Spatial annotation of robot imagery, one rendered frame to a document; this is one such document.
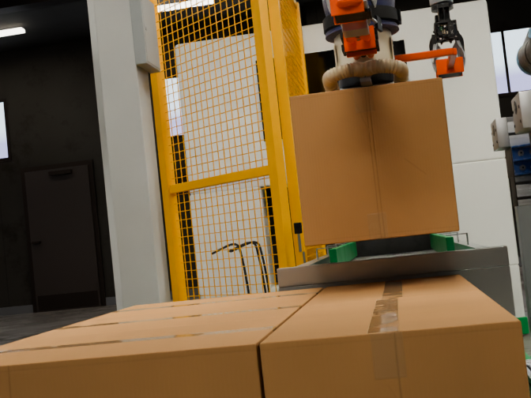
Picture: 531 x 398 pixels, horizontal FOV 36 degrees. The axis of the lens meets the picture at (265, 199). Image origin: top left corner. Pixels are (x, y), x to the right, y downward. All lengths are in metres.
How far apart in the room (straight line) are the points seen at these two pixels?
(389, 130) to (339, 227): 0.28
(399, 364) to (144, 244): 2.20
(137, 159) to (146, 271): 0.46
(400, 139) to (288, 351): 0.99
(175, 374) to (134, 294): 2.07
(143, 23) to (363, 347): 2.39
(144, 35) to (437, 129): 1.62
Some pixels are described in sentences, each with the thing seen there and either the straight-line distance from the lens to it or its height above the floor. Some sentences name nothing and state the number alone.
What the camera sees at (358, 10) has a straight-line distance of 1.85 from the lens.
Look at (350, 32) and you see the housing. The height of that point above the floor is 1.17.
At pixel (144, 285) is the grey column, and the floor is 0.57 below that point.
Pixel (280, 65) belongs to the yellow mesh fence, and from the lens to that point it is 3.88.
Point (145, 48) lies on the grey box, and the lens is 3.42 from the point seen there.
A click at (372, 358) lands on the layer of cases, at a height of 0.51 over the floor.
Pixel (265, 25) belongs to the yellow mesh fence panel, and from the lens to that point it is 3.44.
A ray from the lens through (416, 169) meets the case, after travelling 2.14.
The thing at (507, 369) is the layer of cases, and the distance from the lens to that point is 1.29.
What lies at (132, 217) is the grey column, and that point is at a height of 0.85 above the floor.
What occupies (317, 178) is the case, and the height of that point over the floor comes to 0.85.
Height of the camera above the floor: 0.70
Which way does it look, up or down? 3 degrees up
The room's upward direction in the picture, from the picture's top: 6 degrees counter-clockwise
